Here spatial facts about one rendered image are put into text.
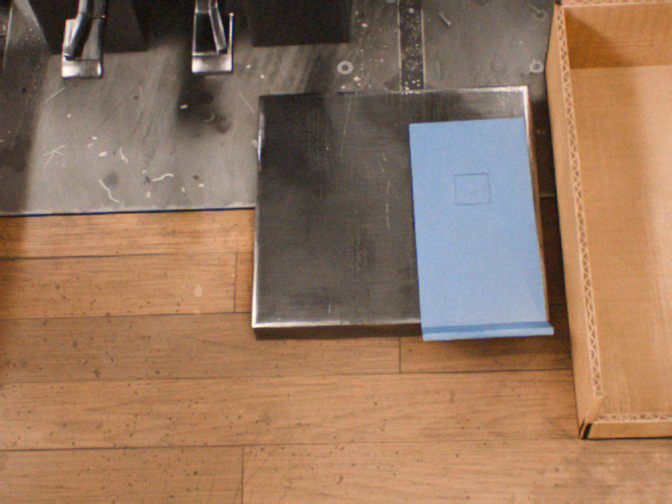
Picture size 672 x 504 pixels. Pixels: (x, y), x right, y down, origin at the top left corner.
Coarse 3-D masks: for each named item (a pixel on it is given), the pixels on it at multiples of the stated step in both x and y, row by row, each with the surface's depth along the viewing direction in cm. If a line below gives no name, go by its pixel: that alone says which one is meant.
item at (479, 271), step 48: (432, 144) 76; (480, 144) 76; (432, 192) 75; (528, 192) 74; (432, 240) 73; (480, 240) 73; (528, 240) 73; (432, 288) 72; (480, 288) 72; (528, 288) 71; (432, 336) 68; (480, 336) 68
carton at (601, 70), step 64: (576, 0) 75; (640, 0) 74; (576, 64) 80; (640, 64) 80; (576, 128) 78; (640, 128) 78; (576, 192) 69; (640, 192) 76; (576, 256) 68; (640, 256) 74; (576, 320) 69; (640, 320) 72; (576, 384) 70; (640, 384) 70
